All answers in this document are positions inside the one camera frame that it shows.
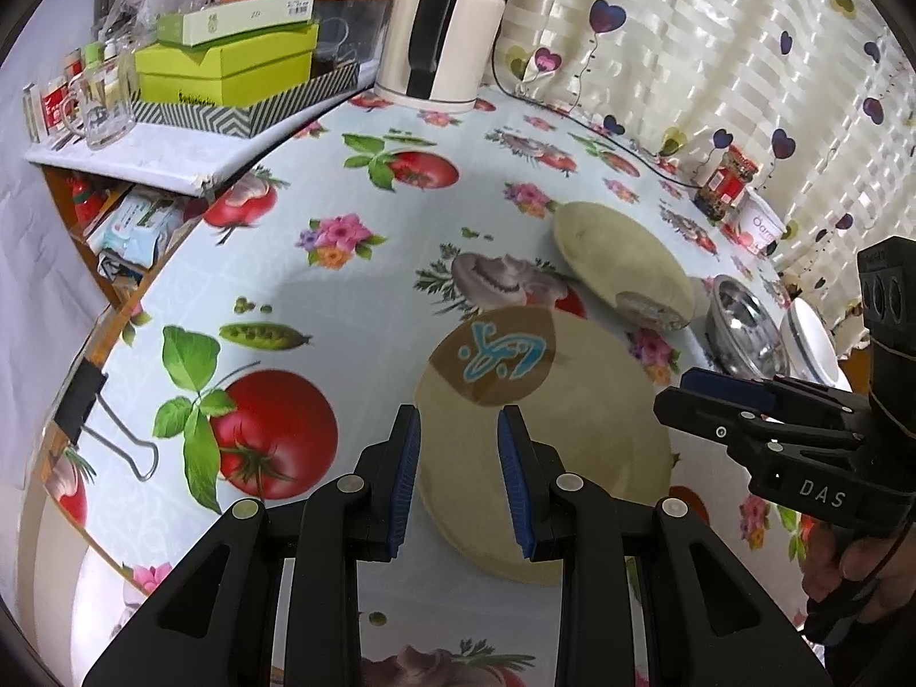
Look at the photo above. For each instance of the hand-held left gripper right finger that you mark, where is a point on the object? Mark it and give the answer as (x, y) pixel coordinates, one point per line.
(512, 486)

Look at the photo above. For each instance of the flat light green box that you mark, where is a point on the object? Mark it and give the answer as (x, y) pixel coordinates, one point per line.
(236, 21)

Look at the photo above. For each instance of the small red white box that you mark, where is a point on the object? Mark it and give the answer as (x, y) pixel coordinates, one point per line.
(54, 104)

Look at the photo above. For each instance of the white yogurt cup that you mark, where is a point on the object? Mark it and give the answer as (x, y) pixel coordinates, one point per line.
(758, 225)

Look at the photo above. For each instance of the beige plate with blue print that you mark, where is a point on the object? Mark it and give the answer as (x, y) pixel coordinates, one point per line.
(594, 408)
(615, 250)

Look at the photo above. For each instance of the person's right hand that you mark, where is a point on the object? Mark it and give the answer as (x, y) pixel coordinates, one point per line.
(848, 569)

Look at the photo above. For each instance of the blue white packet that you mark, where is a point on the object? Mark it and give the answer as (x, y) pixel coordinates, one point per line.
(139, 225)

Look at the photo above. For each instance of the white shelf board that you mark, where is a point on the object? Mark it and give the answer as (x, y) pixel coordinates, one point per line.
(164, 150)

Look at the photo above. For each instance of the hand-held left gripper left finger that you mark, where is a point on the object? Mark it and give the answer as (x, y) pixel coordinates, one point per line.
(404, 486)

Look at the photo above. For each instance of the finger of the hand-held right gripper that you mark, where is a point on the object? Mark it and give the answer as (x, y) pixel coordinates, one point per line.
(723, 386)
(715, 426)

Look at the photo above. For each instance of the glass jar with red label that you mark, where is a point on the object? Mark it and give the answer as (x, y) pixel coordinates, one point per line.
(726, 182)

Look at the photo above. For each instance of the striped curtain with heart print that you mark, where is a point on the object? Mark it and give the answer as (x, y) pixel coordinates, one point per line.
(715, 50)

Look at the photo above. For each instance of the glass mug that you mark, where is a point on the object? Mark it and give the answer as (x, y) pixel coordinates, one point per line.
(107, 111)

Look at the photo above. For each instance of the steel bowl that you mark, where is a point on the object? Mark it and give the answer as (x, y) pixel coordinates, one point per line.
(744, 322)

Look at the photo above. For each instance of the white bowl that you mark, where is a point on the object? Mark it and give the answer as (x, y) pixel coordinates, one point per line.
(808, 336)

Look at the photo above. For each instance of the vegetable printed tablecloth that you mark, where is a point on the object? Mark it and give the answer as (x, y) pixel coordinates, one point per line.
(322, 372)

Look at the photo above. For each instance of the black binder clip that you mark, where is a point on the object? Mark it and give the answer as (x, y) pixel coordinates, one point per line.
(79, 401)

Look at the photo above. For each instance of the chevron patterned box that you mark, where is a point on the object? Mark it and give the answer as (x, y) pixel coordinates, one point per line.
(215, 118)

